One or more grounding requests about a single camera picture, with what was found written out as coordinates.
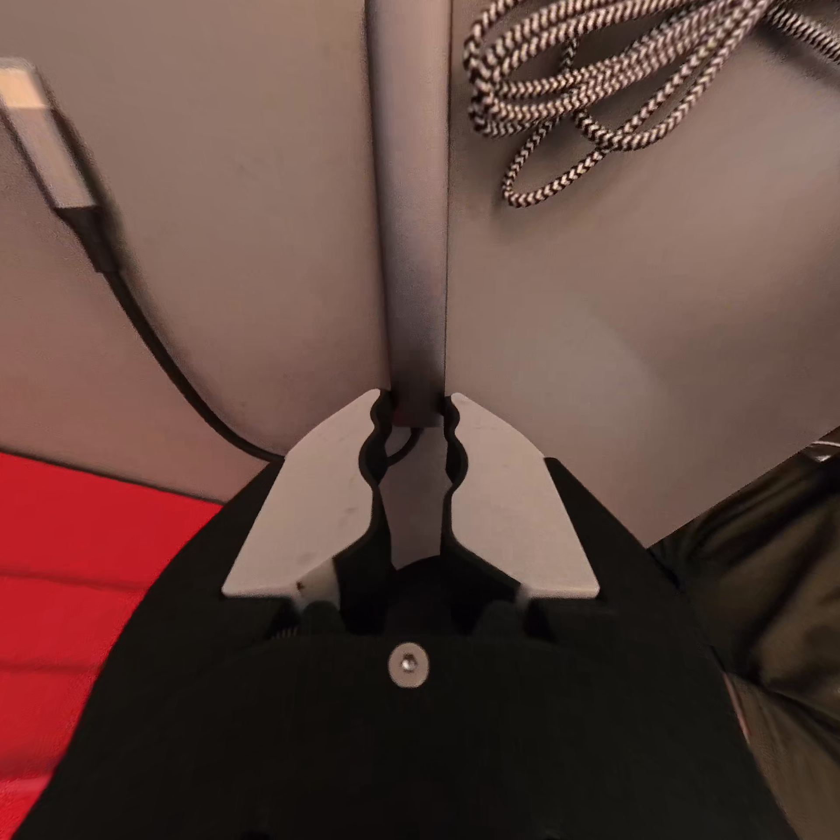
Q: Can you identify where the grey usb hub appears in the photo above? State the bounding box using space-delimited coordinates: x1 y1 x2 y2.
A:
0 0 454 473

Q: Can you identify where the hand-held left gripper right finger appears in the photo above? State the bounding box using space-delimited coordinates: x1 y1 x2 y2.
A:
441 392 601 601

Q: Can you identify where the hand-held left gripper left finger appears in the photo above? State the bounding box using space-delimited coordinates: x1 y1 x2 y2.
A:
222 389 395 606

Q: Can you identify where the person's olive shirt torso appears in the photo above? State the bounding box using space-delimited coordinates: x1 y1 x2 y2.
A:
646 427 840 840

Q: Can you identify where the red plastic bin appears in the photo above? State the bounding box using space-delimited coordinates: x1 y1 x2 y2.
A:
0 449 224 840

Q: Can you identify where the black and white braided cable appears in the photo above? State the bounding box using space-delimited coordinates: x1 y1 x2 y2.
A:
462 0 840 210

